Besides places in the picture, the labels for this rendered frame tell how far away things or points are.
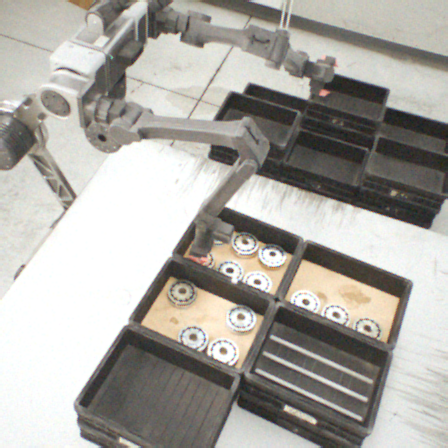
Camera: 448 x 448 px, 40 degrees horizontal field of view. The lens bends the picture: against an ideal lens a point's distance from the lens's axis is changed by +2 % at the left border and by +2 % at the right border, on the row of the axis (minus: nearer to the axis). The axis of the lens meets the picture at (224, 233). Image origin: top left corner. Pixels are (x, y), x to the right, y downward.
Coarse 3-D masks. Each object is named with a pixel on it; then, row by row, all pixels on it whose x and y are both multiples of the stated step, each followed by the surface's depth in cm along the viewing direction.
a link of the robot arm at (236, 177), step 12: (240, 168) 162; (252, 168) 160; (228, 180) 173; (240, 180) 171; (216, 192) 180; (228, 192) 178; (204, 204) 188; (216, 204) 185; (204, 216) 191; (216, 216) 189
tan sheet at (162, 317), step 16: (160, 304) 206; (208, 304) 208; (224, 304) 208; (144, 320) 201; (160, 320) 202; (176, 320) 203; (192, 320) 203; (208, 320) 204; (224, 320) 204; (256, 320) 206; (176, 336) 199; (224, 336) 201; (240, 336) 201; (240, 352) 197
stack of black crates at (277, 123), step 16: (240, 96) 321; (224, 112) 320; (240, 112) 327; (256, 112) 325; (272, 112) 321; (288, 112) 318; (272, 128) 321; (288, 128) 323; (272, 144) 299; (288, 144) 313; (224, 160) 319; (272, 160) 307; (272, 176) 315
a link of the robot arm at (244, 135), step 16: (144, 112) 171; (112, 128) 169; (128, 128) 168; (144, 128) 167; (160, 128) 166; (176, 128) 164; (192, 128) 162; (208, 128) 160; (224, 128) 159; (240, 128) 157; (256, 128) 160; (128, 144) 172; (224, 144) 161; (240, 144) 157; (256, 144) 161; (256, 160) 160
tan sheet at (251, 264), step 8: (224, 248) 224; (184, 256) 220; (216, 256) 221; (224, 256) 222; (232, 256) 222; (256, 256) 223; (288, 256) 225; (216, 264) 219; (248, 264) 220; (256, 264) 221; (248, 272) 218; (264, 272) 219; (272, 272) 219; (280, 272) 220; (272, 280) 217; (280, 280) 217; (272, 288) 215
